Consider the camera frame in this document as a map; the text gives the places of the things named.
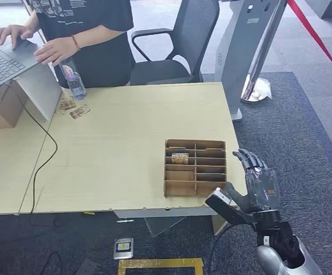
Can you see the person's right forearm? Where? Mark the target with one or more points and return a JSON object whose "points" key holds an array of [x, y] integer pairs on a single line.
{"points": [[33, 22]]}

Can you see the red barrier belt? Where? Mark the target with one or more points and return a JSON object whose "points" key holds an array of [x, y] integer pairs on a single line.
{"points": [[311, 32]]}

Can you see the cardboard slotted card organizer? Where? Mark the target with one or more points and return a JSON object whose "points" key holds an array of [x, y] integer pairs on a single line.
{"points": [[180, 188]]}

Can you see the silver floor socket plate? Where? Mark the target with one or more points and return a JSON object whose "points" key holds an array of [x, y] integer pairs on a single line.
{"points": [[123, 248]]}

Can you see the white crumpled cloth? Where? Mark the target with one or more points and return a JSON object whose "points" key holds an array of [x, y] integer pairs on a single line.
{"points": [[262, 91]]}

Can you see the grey kiosk stand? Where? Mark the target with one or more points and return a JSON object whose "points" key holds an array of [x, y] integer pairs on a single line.
{"points": [[240, 49]]}

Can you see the brown cardboard box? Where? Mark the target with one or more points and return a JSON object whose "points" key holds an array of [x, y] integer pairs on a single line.
{"points": [[2, 104]]}

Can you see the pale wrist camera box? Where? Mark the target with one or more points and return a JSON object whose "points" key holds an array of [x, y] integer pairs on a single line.
{"points": [[219, 199]]}

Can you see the person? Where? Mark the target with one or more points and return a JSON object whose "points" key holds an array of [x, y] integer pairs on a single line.
{"points": [[100, 64]]}

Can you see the clear plastic water bottle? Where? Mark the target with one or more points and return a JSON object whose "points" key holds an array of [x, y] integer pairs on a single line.
{"points": [[75, 83]]}

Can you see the person's right hand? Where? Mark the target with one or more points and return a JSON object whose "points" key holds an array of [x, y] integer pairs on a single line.
{"points": [[15, 32]]}

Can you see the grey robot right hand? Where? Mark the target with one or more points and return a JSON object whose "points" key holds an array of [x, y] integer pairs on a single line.
{"points": [[262, 189]]}

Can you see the person's left forearm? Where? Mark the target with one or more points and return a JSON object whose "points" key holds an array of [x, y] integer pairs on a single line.
{"points": [[97, 36]]}

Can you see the person's left hand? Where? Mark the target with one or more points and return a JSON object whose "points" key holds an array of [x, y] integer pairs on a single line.
{"points": [[57, 50]]}

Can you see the white slanted stand panel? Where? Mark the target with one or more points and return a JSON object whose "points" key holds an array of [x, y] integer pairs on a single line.
{"points": [[41, 89]]}

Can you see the grey laptop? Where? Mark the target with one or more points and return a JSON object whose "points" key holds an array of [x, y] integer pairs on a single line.
{"points": [[2, 62]]}

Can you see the chrome barrier pole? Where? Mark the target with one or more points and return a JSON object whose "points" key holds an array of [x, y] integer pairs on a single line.
{"points": [[262, 49]]}

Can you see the brown hotel card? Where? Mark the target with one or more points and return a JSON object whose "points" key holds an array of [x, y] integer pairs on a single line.
{"points": [[180, 158]]}

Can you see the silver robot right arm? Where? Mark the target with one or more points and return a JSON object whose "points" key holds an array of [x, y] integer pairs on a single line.
{"points": [[280, 243]]}

